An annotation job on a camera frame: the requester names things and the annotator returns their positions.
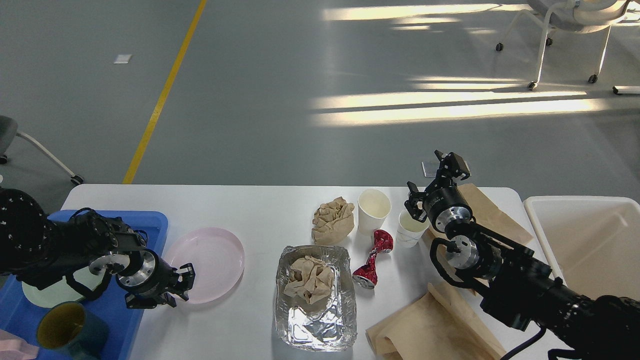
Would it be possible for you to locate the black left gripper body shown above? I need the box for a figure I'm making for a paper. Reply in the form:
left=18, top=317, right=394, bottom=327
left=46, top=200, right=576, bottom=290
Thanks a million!
left=116, top=249, right=176, bottom=298

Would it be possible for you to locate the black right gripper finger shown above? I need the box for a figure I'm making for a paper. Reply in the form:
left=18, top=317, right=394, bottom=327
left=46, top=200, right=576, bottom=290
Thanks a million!
left=404, top=181, right=426, bottom=223
left=434, top=150, right=471, bottom=189

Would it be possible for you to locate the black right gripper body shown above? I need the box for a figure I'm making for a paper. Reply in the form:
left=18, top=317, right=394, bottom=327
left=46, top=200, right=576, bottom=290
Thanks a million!
left=422, top=186, right=473, bottom=231

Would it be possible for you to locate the pink plastic plate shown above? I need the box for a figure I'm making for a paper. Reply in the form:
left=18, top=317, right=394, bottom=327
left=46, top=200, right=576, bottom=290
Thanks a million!
left=163, top=227, right=245, bottom=305

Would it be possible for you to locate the dark teal mug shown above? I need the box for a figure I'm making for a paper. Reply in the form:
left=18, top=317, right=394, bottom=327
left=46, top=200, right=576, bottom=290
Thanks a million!
left=35, top=301, right=109, bottom=360

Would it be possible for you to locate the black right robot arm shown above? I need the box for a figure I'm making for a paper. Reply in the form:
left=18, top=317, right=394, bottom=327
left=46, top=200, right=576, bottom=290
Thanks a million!
left=404, top=150, right=640, bottom=360

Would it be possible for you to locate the brown paper bag front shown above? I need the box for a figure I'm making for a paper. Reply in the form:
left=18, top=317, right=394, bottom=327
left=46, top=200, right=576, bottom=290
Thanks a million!
left=366, top=283, right=506, bottom=360

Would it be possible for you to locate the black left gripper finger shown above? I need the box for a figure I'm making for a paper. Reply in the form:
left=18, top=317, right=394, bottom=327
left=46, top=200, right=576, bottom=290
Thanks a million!
left=125, top=292, right=177, bottom=309
left=169, top=263, right=196, bottom=302

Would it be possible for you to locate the brown paper bag rear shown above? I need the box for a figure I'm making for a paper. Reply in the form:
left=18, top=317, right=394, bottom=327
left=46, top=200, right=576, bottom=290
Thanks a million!
left=457, top=183, right=537, bottom=248

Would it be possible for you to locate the white floor marker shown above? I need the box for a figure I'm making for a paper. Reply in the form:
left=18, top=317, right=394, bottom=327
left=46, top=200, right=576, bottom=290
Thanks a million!
left=112, top=54, right=133, bottom=65

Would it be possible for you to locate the crumpled brown paper ball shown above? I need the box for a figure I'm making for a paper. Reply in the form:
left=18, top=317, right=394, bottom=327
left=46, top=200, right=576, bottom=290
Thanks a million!
left=311, top=196, right=355, bottom=246

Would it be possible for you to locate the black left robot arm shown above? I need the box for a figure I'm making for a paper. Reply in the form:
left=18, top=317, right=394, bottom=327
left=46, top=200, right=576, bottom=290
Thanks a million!
left=0, top=187, right=196, bottom=309

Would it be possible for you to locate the aluminium foil tray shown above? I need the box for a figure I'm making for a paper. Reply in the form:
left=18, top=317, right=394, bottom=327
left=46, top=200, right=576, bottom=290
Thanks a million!
left=273, top=244, right=358, bottom=352

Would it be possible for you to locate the short white paper cup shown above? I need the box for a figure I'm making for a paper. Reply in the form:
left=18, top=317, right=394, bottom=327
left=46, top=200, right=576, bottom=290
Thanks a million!
left=395, top=209, right=431, bottom=248

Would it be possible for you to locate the light green plate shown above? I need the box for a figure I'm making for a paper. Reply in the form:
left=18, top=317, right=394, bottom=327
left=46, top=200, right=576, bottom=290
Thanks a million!
left=22, top=267, right=106, bottom=309

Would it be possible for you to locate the white bar on floor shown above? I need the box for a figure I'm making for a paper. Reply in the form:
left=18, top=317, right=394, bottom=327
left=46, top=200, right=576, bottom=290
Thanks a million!
left=612, top=85, right=640, bottom=96

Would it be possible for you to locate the brown paper bag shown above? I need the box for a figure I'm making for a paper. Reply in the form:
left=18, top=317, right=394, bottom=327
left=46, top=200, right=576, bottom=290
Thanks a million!
left=457, top=183, right=537, bottom=248
left=366, top=283, right=506, bottom=360

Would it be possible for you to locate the crumpled brown paper in tray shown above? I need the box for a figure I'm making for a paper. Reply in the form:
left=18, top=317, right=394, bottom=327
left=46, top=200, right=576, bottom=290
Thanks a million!
left=283, top=255, right=335, bottom=305

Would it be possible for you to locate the white plastic bin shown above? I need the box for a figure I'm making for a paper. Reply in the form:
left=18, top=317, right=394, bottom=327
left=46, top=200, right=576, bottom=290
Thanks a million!
left=523, top=195, right=640, bottom=300

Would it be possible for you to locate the crushed red can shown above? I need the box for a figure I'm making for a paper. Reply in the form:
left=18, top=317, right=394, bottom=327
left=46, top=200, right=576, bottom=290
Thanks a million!
left=352, top=229, right=394, bottom=290

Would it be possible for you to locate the floor socket plate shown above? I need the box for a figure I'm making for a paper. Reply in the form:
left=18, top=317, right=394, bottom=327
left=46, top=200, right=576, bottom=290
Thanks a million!
left=422, top=161, right=441, bottom=179

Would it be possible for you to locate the pink cloth corner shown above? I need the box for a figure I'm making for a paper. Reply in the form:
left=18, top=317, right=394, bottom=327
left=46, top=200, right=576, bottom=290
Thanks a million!
left=0, top=330, right=40, bottom=360

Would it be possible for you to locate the tall white paper cup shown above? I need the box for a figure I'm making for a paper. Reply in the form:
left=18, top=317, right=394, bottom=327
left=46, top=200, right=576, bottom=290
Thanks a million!
left=358, top=188, right=392, bottom=235

